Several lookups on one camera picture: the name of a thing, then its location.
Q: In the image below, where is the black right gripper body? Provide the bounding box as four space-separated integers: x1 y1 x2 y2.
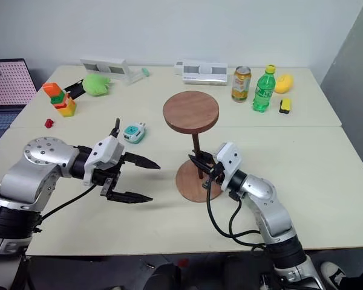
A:
209 152 225 184

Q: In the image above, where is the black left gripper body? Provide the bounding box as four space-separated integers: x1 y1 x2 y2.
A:
92 153 128 198

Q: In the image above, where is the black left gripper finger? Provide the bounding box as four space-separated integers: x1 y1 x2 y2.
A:
106 191 154 204
123 152 162 170

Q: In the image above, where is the wooden pole with round top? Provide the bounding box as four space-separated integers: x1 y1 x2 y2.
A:
162 91 221 179

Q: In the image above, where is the round wooden base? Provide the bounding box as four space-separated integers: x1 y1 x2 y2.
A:
175 158 223 202

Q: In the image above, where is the clear plastic stand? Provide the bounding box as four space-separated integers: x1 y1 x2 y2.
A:
122 66 146 86

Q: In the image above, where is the teal and white toy cube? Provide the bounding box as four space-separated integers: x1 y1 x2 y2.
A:
122 121 148 144

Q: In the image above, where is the yellow drink can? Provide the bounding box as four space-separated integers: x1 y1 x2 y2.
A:
231 65 252 103

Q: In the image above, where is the white box with grey panels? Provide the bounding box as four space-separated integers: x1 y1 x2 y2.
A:
181 62 229 86

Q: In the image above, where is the green plastic bottle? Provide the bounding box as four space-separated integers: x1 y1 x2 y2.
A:
252 64 276 114

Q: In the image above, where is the dark rounded shape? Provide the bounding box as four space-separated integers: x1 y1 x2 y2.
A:
145 262 183 290

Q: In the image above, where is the green plush toy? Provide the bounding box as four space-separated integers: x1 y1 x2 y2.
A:
82 73 113 98

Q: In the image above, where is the colourful toy block stack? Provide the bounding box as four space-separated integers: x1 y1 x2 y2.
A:
42 82 77 119

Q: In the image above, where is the yellow and black eraser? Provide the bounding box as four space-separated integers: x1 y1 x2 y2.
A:
278 97 292 115

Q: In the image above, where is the black flat tool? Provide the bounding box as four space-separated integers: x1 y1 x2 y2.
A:
62 79 87 101

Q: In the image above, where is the white device with grey panels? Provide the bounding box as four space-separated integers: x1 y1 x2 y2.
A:
79 57 129 80

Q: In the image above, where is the yellow plush lemon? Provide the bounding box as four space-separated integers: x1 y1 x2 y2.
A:
273 74 295 95

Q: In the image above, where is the laptop with pink screen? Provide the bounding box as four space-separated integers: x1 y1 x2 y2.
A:
0 58 39 152

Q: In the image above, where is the white and black shoe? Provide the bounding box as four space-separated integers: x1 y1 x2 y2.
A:
319 260 347 290

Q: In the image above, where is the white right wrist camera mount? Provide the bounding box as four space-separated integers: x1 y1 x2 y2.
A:
215 141 243 193

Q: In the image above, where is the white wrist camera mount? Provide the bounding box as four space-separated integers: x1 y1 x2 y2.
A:
83 135 126 186
215 141 243 193

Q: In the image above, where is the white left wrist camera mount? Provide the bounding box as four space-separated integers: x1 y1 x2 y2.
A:
83 135 126 186

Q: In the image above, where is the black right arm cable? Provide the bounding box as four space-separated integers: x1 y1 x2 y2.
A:
201 178 267 252

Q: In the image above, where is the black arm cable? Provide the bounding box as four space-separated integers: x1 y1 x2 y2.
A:
201 178 267 252
33 183 97 234

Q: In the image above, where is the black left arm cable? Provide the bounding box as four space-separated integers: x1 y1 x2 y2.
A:
33 183 97 234

